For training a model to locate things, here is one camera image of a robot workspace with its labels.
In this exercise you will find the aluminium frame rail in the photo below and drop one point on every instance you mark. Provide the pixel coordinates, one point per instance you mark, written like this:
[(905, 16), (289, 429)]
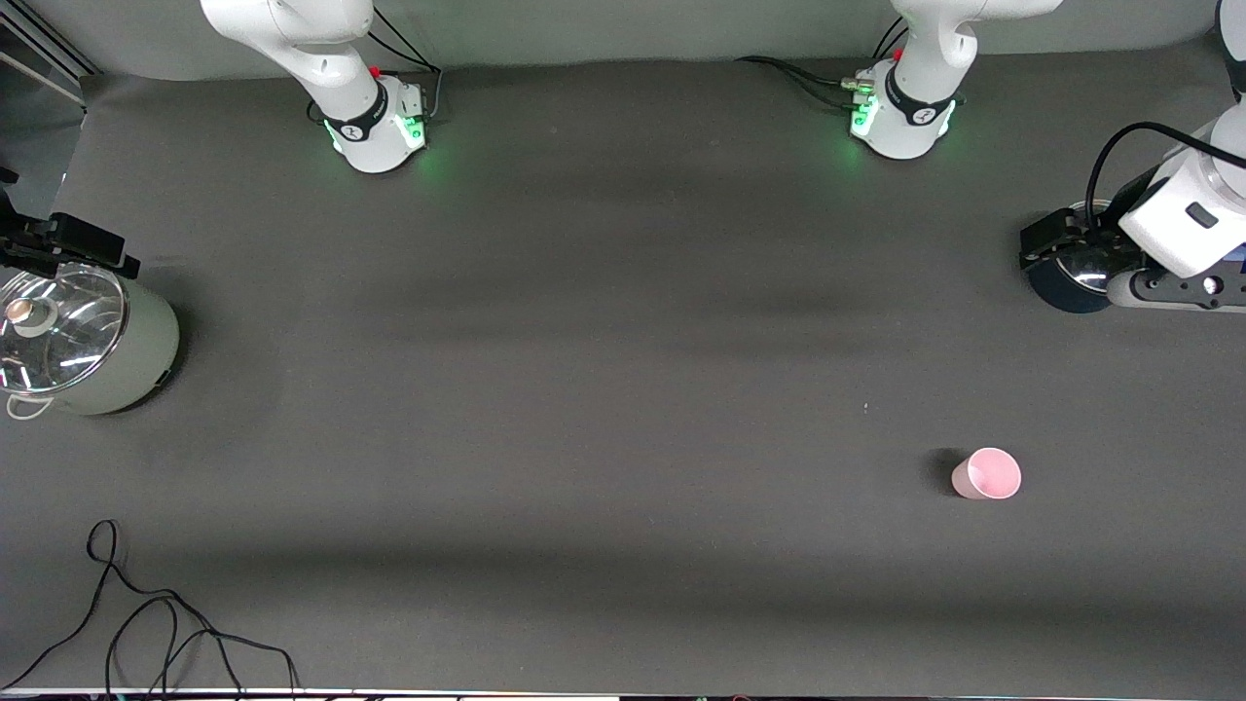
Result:
[(39, 44)]

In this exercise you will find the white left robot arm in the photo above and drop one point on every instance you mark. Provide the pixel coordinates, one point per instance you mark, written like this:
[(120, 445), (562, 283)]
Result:
[(910, 117)]

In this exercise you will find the dark grey table mat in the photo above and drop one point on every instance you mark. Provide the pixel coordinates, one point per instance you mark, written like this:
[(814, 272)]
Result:
[(623, 389)]

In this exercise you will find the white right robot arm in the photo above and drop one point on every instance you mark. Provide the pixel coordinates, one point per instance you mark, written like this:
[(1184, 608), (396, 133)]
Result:
[(360, 117)]

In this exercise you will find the glass lid with blue knob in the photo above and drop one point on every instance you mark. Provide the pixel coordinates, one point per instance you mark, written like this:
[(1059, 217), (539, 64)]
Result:
[(1085, 276)]

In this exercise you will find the sage green electric pot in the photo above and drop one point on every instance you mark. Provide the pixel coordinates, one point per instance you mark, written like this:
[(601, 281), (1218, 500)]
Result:
[(146, 350)]

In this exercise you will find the pink plastic cup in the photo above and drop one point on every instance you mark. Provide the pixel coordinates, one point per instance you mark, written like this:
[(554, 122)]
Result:
[(988, 475)]

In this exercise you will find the glass lid with pale knob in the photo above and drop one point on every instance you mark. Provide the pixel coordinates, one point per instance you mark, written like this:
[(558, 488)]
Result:
[(78, 331)]

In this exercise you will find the dark blue saucepan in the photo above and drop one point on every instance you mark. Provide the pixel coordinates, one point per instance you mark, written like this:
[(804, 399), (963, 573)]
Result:
[(1066, 297)]

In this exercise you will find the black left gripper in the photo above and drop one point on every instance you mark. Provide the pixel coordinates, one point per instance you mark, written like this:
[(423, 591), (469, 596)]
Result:
[(1127, 207)]

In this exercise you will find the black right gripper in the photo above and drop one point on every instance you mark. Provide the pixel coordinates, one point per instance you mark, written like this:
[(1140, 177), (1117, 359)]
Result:
[(19, 243)]

